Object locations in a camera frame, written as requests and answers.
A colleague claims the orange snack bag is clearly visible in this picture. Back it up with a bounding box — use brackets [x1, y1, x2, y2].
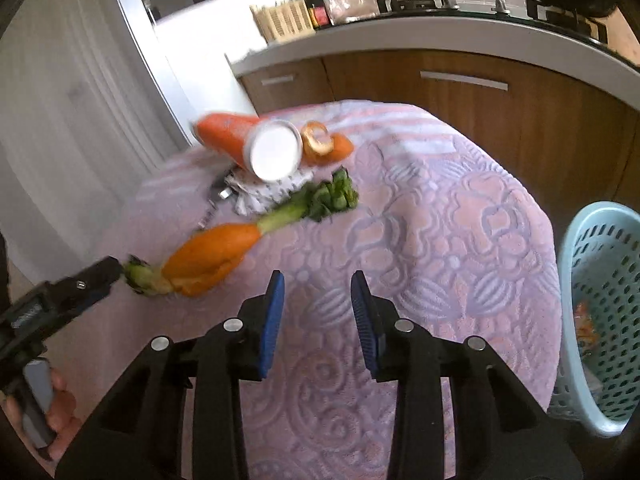
[573, 300, 599, 360]

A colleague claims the orange vegetable with green stem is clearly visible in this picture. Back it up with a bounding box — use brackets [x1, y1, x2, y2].
[122, 167, 359, 298]

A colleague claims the white paper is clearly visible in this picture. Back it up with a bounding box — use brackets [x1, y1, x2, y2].
[224, 168, 314, 217]

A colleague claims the orange cylindrical chip can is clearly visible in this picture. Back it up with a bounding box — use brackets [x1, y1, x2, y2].
[192, 113, 303, 182]

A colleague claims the orange peel piece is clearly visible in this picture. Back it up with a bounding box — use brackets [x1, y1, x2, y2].
[300, 122, 355, 166]

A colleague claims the brown kitchen cabinet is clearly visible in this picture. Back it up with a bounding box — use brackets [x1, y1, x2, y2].
[240, 50, 639, 233]

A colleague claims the person's left hand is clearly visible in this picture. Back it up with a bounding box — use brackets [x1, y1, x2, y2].
[4, 366, 84, 463]

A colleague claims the light blue plastic basket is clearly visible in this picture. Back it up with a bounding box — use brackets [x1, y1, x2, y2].
[548, 202, 639, 438]

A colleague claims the pink patterned tablecloth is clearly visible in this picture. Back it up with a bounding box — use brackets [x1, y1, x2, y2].
[58, 101, 561, 479]

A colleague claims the car key with keyring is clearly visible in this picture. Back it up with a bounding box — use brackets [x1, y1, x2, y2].
[195, 171, 234, 232]

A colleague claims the black gas stove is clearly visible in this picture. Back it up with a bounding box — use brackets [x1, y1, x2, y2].
[373, 0, 639, 67]

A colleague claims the beige woven basket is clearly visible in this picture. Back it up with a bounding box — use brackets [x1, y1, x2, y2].
[250, 0, 316, 44]

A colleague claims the dark sauce bottle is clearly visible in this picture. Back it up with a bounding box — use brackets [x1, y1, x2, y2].
[299, 0, 334, 31]

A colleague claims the clear plastic bag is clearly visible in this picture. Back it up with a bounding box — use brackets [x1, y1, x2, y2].
[322, 0, 376, 26]

